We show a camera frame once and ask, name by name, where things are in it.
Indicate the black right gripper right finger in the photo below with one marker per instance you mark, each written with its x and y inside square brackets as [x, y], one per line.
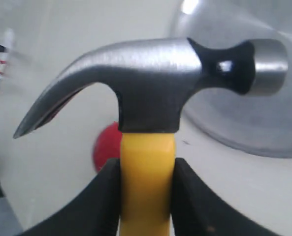
[197, 210]

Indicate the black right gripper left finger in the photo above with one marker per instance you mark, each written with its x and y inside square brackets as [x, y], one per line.
[94, 212]

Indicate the yellow black claw hammer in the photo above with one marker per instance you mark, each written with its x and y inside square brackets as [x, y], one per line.
[153, 80]

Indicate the red dome push button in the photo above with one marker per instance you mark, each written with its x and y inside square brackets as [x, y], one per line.
[106, 146]

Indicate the round silver metal plate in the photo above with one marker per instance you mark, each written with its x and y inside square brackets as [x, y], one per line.
[257, 125]

